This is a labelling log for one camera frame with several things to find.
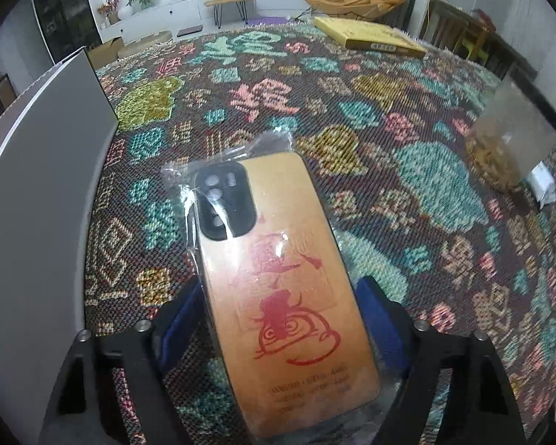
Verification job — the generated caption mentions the white television cabinet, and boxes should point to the white television cabinet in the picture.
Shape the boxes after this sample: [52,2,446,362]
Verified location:
[99,0,316,45]

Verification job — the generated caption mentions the yellow flat box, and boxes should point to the yellow flat box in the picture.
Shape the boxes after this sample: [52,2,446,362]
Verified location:
[314,15,429,60]

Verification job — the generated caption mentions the yellow phone case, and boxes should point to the yellow phone case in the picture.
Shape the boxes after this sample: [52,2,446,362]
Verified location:
[161,130,401,445]

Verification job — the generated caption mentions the clear jar with black lid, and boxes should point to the clear jar with black lid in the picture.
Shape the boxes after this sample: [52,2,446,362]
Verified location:
[466,62,556,193]

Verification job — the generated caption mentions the dark wooden desk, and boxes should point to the dark wooden desk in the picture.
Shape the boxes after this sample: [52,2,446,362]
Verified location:
[421,0,538,79]

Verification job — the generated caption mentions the black display cabinet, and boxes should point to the black display cabinet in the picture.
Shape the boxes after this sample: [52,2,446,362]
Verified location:
[32,0,100,63]

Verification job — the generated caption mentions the small wooden side table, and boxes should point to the small wooden side table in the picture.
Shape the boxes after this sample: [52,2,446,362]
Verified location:
[204,0,258,29]

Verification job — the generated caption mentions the colourful patterned woven blanket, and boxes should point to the colourful patterned woven blanket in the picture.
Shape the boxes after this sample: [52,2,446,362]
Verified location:
[83,23,556,445]

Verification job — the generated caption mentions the beige round cushion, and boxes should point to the beige round cushion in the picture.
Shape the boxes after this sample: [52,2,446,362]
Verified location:
[120,30,173,49]

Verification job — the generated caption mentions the wooden dining chair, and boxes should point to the wooden dining chair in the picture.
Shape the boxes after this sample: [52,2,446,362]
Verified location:
[0,74,17,107]

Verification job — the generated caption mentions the white storage box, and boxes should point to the white storage box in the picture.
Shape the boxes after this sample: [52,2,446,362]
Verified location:
[0,46,119,445]

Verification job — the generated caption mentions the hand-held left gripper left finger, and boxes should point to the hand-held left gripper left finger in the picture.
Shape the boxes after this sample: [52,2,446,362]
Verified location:
[39,278,209,445]

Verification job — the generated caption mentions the wooden chair with yellow seat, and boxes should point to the wooden chair with yellow seat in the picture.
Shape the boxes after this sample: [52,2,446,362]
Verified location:
[461,23,487,61]

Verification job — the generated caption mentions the red flowers in vase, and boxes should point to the red flowers in vase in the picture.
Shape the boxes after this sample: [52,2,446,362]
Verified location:
[97,0,122,26]

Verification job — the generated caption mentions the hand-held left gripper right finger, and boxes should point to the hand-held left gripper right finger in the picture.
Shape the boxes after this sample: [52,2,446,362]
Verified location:
[354,274,524,445]

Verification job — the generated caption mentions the cardboard box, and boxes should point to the cardboard box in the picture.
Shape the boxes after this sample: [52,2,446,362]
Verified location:
[87,37,123,69]

